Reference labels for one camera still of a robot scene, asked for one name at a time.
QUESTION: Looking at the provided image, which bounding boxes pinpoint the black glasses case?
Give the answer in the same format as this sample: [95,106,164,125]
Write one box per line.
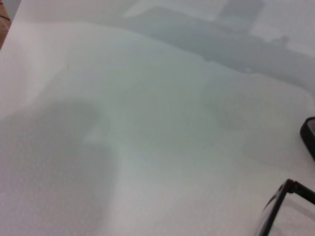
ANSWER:
[299,116,315,163]

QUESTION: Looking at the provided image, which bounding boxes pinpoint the black oval glasses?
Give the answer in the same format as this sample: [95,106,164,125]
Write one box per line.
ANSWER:
[257,178,315,236]

